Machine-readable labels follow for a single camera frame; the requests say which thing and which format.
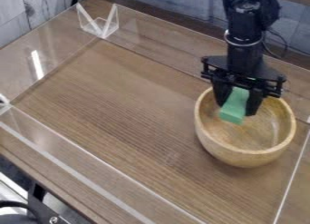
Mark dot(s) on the wooden bowl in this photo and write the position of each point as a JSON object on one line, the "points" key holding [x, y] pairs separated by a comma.
{"points": [[250, 144]]}

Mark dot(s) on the clear acrylic corner bracket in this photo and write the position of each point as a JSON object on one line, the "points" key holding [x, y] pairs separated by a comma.
{"points": [[98, 26]]}

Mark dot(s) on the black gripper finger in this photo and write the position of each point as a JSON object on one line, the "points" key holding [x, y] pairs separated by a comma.
{"points": [[254, 101], [222, 90]]}

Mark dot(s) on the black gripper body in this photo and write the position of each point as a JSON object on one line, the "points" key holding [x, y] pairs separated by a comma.
{"points": [[243, 69]]}

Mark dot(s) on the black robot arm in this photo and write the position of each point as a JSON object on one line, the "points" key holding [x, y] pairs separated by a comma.
{"points": [[249, 19]]}

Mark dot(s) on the clear acrylic tray wall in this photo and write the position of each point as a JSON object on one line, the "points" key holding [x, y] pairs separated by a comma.
{"points": [[102, 192]]}

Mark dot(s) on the black table frame leg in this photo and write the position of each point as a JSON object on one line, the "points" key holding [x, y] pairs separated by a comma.
{"points": [[51, 211]]}

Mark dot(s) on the green rectangular block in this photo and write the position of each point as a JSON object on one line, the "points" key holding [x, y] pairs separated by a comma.
{"points": [[233, 110]]}

